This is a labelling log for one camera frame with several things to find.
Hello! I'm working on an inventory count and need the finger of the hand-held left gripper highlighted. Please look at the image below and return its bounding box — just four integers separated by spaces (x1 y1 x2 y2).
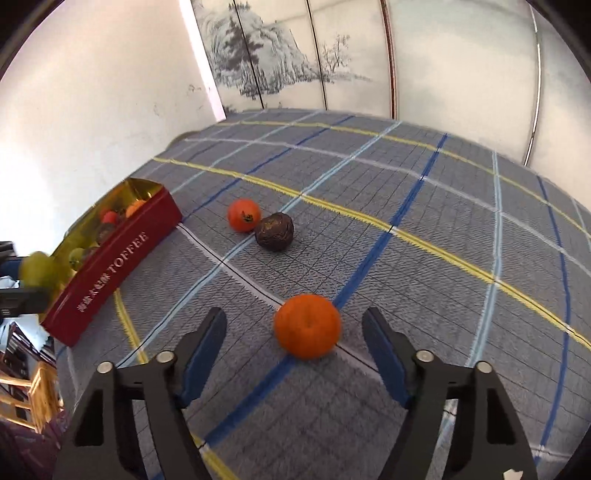
0 286 51 319
0 240 21 278

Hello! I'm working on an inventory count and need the dark brown wrinkled fruit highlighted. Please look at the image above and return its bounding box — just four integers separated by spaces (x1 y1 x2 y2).
255 212 295 252

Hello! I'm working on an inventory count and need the painted folding screen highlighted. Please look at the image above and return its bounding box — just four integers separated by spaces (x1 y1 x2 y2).
191 0 591 185

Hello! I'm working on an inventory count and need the red candy box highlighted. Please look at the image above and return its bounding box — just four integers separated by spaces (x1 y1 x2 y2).
41 178 183 347

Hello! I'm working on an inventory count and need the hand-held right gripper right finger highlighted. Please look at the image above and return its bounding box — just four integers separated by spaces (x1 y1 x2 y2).
361 307 539 480

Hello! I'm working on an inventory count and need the wooden furniture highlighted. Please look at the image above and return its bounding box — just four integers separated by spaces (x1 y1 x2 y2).
0 320 65 432

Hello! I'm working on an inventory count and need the large orange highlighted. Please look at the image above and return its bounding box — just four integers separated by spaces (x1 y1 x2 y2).
274 294 343 361

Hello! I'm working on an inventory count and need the grey plaid blanket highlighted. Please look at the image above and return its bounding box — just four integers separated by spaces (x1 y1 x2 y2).
54 108 591 480

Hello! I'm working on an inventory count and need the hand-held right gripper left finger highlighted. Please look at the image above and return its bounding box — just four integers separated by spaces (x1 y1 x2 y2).
54 307 228 480

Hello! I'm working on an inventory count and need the small orange persimmon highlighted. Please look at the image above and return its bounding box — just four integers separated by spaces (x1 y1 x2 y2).
228 198 262 233

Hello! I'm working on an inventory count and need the dark purple cloth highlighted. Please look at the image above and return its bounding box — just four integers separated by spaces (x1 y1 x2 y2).
0 411 77 480

